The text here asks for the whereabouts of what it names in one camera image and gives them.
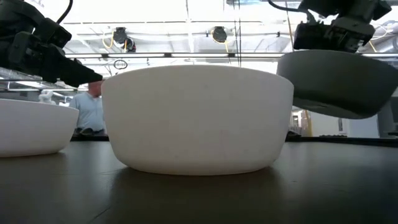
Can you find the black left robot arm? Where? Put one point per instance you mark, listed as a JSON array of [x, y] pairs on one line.
[[14, 15]]

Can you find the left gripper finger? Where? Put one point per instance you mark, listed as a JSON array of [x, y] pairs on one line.
[[77, 74]]

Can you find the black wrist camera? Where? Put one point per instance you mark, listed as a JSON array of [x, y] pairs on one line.
[[56, 32], [312, 35]]

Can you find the white bowl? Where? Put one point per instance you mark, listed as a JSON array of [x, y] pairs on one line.
[[199, 124], [31, 130]]

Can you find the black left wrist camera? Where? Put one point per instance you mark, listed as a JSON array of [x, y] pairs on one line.
[[56, 32]]

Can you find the person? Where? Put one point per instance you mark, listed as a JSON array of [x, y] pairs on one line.
[[88, 112]]

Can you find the black aluminium table frame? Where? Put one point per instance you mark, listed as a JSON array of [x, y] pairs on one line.
[[342, 140]]

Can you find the white machine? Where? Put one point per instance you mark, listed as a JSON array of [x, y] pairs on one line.
[[46, 96]]

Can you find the dark grey bowl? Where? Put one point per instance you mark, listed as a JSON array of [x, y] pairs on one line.
[[335, 84]]

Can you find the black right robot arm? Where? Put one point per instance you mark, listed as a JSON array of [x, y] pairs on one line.
[[326, 6]]

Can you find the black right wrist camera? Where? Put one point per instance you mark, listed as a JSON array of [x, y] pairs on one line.
[[312, 35]]

